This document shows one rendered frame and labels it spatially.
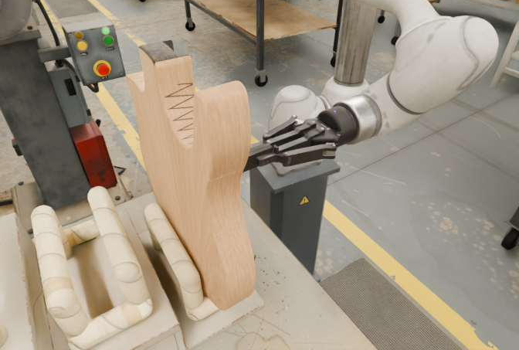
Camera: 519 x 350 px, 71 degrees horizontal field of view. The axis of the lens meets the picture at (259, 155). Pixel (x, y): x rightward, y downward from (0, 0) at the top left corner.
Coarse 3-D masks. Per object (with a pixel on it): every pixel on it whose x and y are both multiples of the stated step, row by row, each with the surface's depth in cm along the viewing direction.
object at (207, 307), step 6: (204, 300) 60; (210, 300) 60; (204, 306) 59; (210, 306) 59; (192, 312) 58; (198, 312) 58; (204, 312) 59; (210, 312) 59; (192, 318) 59; (198, 318) 59
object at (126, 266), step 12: (96, 192) 58; (96, 204) 56; (108, 204) 56; (96, 216) 55; (108, 216) 54; (108, 228) 52; (120, 228) 52; (108, 240) 50; (120, 240) 50; (108, 252) 50; (120, 252) 48; (132, 252) 49; (120, 264) 47; (132, 264) 47; (120, 276) 47; (132, 276) 47
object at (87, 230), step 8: (80, 224) 62; (88, 224) 62; (96, 224) 62; (64, 232) 61; (72, 232) 61; (80, 232) 61; (88, 232) 62; (96, 232) 62; (72, 240) 61; (80, 240) 61
